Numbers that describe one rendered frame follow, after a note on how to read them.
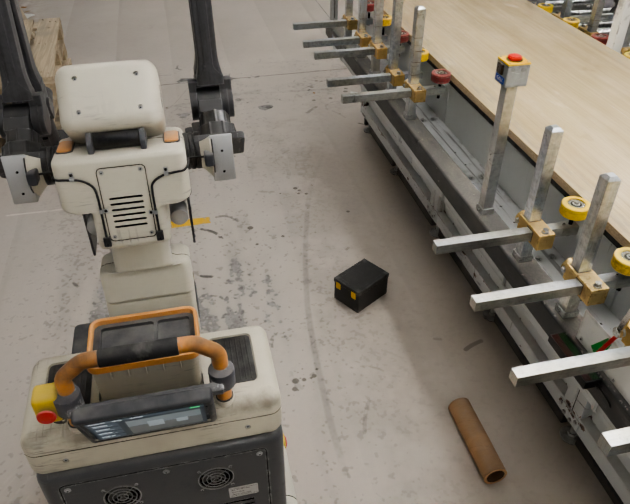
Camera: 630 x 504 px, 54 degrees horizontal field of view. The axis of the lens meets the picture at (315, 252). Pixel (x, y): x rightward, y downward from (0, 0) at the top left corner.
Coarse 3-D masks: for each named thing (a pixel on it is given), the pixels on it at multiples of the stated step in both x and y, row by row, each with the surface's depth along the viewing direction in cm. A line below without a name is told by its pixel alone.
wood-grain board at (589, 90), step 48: (384, 0) 336; (432, 0) 335; (480, 0) 335; (432, 48) 277; (480, 48) 276; (528, 48) 276; (576, 48) 276; (480, 96) 235; (528, 96) 235; (576, 96) 235; (624, 96) 235; (528, 144) 205; (576, 144) 204; (624, 144) 204; (576, 192) 181; (624, 192) 181; (624, 240) 164
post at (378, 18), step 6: (378, 0) 282; (378, 6) 284; (378, 12) 286; (378, 18) 287; (378, 24) 289; (378, 30) 291; (372, 36) 295; (378, 36) 292; (378, 42) 294; (372, 60) 300; (378, 60) 300; (372, 66) 302; (378, 66) 301
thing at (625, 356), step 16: (608, 352) 136; (624, 352) 136; (512, 368) 133; (528, 368) 133; (544, 368) 133; (560, 368) 133; (576, 368) 133; (592, 368) 135; (608, 368) 136; (528, 384) 133
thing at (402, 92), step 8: (400, 88) 254; (408, 88) 254; (432, 88) 255; (440, 88) 255; (344, 96) 248; (352, 96) 249; (360, 96) 249; (368, 96) 250; (376, 96) 251; (384, 96) 252; (392, 96) 253; (400, 96) 253; (408, 96) 254
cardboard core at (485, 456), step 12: (456, 408) 222; (468, 408) 221; (456, 420) 221; (468, 420) 217; (468, 432) 214; (480, 432) 213; (468, 444) 213; (480, 444) 209; (480, 456) 207; (492, 456) 205; (480, 468) 205; (492, 468) 202; (504, 468) 203; (492, 480) 206
